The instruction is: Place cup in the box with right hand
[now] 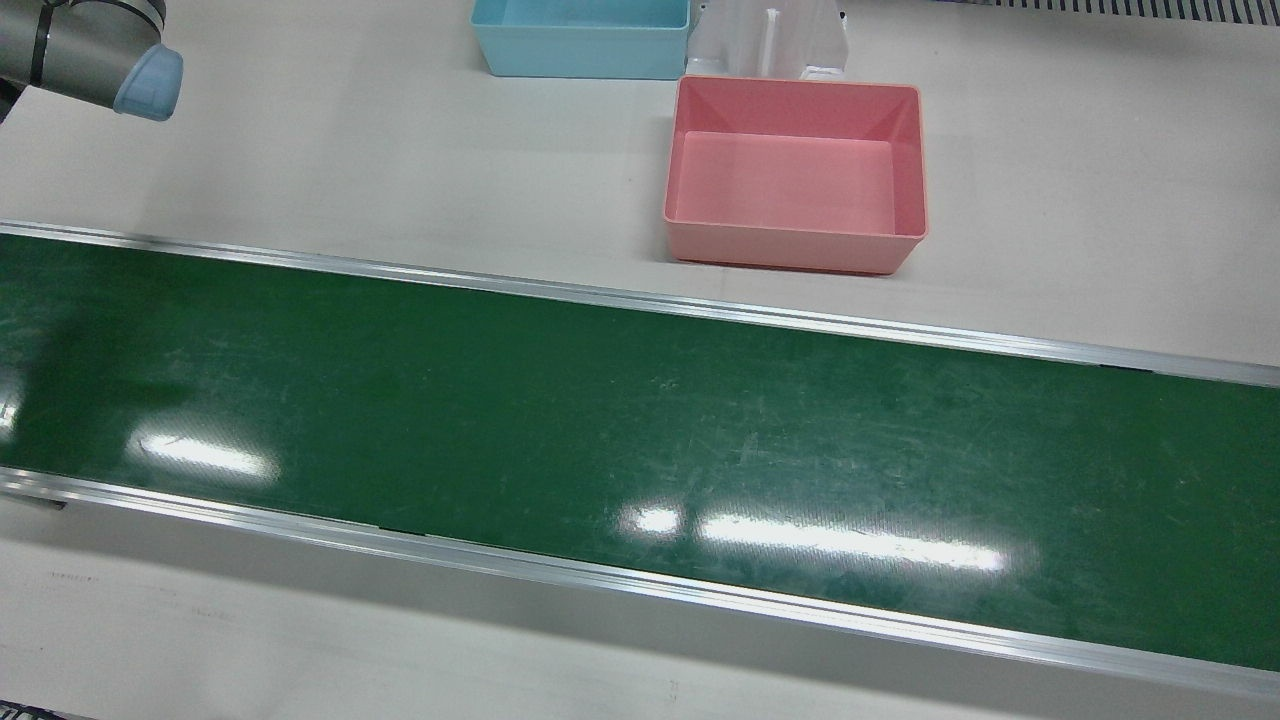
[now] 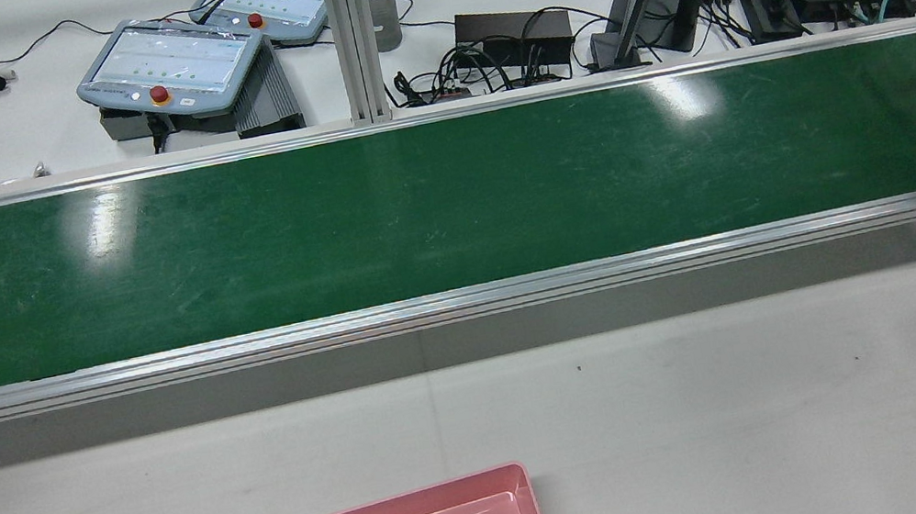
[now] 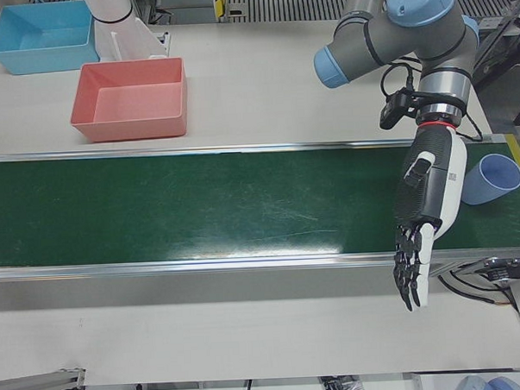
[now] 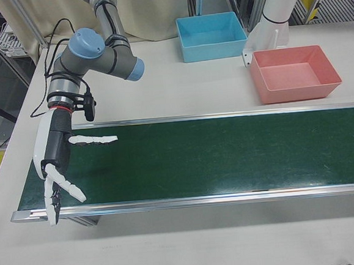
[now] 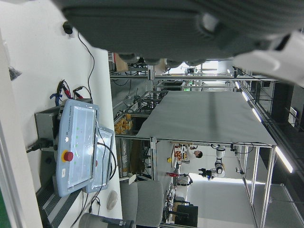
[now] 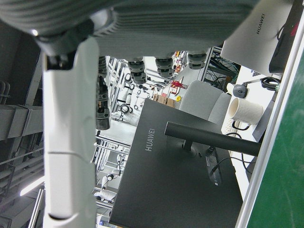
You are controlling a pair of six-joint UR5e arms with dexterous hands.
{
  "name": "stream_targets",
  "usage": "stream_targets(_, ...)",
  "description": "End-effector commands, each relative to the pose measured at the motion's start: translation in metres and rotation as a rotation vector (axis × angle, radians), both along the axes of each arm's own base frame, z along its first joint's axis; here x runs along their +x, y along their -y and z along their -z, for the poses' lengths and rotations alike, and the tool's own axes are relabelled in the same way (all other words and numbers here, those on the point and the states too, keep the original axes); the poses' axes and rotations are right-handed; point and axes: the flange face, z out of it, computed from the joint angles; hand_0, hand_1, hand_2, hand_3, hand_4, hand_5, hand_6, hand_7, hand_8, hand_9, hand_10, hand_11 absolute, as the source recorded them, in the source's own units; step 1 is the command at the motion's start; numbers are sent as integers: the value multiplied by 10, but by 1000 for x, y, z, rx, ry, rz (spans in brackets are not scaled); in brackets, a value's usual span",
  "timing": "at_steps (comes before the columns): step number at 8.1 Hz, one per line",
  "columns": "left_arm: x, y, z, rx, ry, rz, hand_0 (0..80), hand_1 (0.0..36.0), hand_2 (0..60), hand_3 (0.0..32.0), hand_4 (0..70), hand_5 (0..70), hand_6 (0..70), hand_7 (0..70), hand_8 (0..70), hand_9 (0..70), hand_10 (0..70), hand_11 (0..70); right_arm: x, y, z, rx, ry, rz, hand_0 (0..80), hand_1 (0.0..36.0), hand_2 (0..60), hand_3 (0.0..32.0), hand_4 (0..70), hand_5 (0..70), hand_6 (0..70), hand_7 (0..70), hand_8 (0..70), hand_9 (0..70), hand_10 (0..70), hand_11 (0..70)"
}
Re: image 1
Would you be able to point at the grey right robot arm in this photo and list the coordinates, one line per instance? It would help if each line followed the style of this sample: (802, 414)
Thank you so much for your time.
(70, 50)

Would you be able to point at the pink plastic box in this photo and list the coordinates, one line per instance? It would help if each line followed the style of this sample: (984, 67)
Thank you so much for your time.
(790, 180)

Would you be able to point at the light blue plastic box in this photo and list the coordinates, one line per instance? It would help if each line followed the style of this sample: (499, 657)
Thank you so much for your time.
(580, 55)

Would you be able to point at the green conveyor belt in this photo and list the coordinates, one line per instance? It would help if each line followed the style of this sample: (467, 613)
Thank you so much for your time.
(600, 430)

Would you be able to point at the grey slotted metal grating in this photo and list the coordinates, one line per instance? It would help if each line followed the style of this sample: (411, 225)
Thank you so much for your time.
(1150, 8)

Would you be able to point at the white post with base bracket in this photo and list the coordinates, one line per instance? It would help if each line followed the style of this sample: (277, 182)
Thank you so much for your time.
(730, 35)

